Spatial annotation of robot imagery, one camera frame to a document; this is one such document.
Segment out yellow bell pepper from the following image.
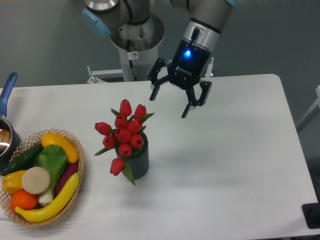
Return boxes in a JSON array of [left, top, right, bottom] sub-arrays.
[[1, 170, 26, 195]]

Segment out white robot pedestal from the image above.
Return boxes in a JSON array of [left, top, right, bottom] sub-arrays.
[[114, 44, 159, 82]]

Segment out orange fruit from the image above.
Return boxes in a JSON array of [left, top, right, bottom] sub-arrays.
[[10, 190, 38, 213]]

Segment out purple sweet potato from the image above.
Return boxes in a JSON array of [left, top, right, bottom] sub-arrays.
[[54, 163, 78, 196]]

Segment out white metal base frame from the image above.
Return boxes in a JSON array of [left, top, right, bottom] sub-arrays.
[[86, 57, 215, 84]]

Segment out dark grey ribbed vase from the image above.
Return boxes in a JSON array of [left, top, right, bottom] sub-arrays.
[[122, 132, 150, 185]]

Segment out short yellow squash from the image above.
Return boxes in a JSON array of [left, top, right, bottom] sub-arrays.
[[41, 132, 79, 164]]

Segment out white frame at right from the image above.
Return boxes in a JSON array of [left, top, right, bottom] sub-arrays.
[[296, 85, 320, 134]]

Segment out beige round onion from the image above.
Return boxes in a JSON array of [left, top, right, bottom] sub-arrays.
[[21, 167, 51, 195]]

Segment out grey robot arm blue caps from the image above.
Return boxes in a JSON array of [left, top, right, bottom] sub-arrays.
[[82, 0, 236, 117]]

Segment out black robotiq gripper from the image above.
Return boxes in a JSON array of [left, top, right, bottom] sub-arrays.
[[147, 40, 212, 119]]

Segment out green bok choy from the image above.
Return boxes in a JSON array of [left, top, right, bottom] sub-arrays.
[[33, 145, 68, 207]]

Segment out woven wicker basket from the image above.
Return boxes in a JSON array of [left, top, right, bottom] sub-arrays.
[[0, 128, 85, 228]]

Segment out green cucumber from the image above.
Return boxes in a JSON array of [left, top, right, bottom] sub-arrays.
[[0, 144, 44, 176]]

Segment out red tulip bouquet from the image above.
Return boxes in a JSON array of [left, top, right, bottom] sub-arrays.
[[94, 99, 154, 176]]

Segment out long yellow squash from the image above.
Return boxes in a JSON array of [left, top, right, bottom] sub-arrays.
[[15, 172, 80, 223]]

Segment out black device at edge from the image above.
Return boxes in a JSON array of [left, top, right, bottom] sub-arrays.
[[301, 202, 320, 229]]

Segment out blue handled saucepan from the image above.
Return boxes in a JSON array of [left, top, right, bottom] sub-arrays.
[[0, 72, 21, 172]]

